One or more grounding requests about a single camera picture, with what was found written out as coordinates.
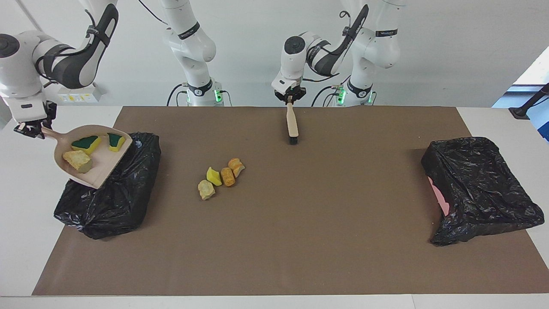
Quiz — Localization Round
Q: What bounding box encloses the beige hand brush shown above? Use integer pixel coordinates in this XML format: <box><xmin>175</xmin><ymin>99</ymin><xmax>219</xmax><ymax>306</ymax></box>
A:
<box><xmin>286</xmin><ymin>97</ymin><xmax>299</xmax><ymax>145</ymax></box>

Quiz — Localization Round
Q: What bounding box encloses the beige ridged foam chunk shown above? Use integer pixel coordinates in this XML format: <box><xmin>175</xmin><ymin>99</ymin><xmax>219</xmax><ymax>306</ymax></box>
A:
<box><xmin>63</xmin><ymin>150</ymin><xmax>93</xmax><ymax>174</ymax></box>

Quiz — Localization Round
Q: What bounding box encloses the large green yellow sponge piece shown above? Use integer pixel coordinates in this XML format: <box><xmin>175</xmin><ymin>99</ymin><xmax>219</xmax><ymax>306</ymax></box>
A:
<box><xmin>71</xmin><ymin>135</ymin><xmax>103</xmax><ymax>155</ymax></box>

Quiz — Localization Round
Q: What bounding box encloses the small green yellow sponge piece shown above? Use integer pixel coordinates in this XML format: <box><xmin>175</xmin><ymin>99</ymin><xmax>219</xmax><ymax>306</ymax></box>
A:
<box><xmin>107</xmin><ymin>133</ymin><xmax>126</xmax><ymax>152</ymax></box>

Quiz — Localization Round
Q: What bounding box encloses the beige plastic dustpan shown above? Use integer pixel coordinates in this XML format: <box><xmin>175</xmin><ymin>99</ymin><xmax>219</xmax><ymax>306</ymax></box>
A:
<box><xmin>41</xmin><ymin>124</ymin><xmax>133</xmax><ymax>190</ymax></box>

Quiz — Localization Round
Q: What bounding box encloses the pale cream foam chunk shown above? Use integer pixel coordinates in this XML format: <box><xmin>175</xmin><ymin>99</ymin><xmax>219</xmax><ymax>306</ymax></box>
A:
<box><xmin>198</xmin><ymin>179</ymin><xmax>216</xmax><ymax>200</ymax></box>

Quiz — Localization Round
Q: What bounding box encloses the black bag lined bin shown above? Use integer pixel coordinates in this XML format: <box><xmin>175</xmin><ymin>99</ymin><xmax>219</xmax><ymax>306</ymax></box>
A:
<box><xmin>54</xmin><ymin>132</ymin><xmax>162</xmax><ymax>240</ymax></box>

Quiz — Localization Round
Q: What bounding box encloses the pink bin with black bag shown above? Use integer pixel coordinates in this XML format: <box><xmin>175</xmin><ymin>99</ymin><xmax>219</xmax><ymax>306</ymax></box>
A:
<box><xmin>421</xmin><ymin>136</ymin><xmax>545</xmax><ymax>247</ymax></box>

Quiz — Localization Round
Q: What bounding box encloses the brown table mat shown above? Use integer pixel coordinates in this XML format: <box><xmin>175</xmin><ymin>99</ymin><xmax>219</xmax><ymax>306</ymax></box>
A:
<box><xmin>32</xmin><ymin>106</ymin><xmax>549</xmax><ymax>297</ymax></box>

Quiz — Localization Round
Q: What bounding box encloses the black left base cable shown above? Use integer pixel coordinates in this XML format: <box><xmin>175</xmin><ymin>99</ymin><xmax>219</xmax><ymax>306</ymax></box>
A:
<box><xmin>311</xmin><ymin>75</ymin><xmax>353</xmax><ymax>107</ymax></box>

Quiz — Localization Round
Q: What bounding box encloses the black base cable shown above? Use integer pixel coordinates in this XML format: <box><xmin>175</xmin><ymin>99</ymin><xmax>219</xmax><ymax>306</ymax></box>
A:
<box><xmin>166</xmin><ymin>83</ymin><xmax>189</xmax><ymax>106</ymax></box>
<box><xmin>311</xmin><ymin>75</ymin><xmax>353</xmax><ymax>107</ymax></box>

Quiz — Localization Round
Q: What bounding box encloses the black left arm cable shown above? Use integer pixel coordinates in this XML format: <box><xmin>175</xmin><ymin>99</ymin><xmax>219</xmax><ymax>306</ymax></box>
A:
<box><xmin>300</xmin><ymin>11</ymin><xmax>370</xmax><ymax>83</ymax></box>

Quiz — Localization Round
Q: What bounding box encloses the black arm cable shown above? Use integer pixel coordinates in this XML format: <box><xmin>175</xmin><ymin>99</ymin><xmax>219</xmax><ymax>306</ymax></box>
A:
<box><xmin>300</xmin><ymin>11</ymin><xmax>370</xmax><ymax>83</ymax></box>
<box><xmin>84</xmin><ymin>0</ymin><xmax>169</xmax><ymax>43</ymax></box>

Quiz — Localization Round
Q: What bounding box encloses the white wall socket box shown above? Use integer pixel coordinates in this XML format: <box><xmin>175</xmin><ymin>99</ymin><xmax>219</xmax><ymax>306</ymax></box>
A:
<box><xmin>58</xmin><ymin>84</ymin><xmax>103</xmax><ymax>103</ymax></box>

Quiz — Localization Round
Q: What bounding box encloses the white wall cable conduit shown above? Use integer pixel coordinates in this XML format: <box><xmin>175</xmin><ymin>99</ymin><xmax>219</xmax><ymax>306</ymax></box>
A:
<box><xmin>19</xmin><ymin>0</ymin><xmax>39</xmax><ymax>22</ymax></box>

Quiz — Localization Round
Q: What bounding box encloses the black right base cable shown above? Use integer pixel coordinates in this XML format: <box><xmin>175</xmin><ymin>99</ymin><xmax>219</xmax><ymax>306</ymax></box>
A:
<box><xmin>166</xmin><ymin>83</ymin><xmax>189</xmax><ymax>106</ymax></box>

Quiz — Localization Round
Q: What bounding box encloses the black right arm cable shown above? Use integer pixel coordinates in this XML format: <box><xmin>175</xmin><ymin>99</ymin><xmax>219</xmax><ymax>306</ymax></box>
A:
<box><xmin>84</xmin><ymin>0</ymin><xmax>169</xmax><ymax>43</ymax></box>

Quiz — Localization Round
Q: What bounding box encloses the black camera stand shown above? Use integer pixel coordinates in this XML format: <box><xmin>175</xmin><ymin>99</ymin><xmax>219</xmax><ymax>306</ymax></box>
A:
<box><xmin>509</xmin><ymin>82</ymin><xmax>549</xmax><ymax>120</ymax></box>

